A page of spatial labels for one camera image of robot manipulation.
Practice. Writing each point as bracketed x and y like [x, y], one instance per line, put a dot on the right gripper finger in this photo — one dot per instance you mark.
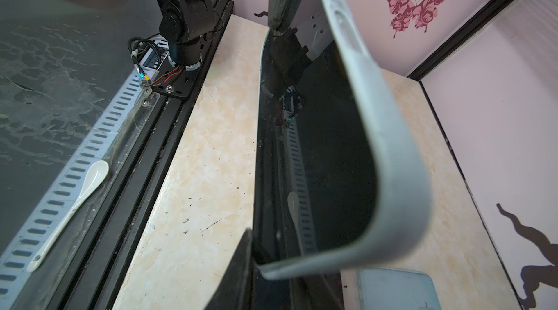
[234, 290]

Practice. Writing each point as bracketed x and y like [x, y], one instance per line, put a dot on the black phone white case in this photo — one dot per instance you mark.
[315, 180]

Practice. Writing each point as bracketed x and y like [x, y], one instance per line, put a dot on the light blue phone case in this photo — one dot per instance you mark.
[385, 289]

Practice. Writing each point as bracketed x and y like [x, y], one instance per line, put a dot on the pale green phone case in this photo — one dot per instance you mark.
[402, 208]

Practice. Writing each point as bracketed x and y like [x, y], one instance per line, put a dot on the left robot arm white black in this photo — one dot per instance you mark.
[185, 22]

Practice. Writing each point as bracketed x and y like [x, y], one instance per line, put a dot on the white plastic spoon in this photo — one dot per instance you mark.
[94, 177]

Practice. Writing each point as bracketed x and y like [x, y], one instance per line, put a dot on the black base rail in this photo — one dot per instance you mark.
[97, 270]

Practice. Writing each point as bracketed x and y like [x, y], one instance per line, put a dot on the white slotted cable duct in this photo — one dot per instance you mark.
[110, 139]

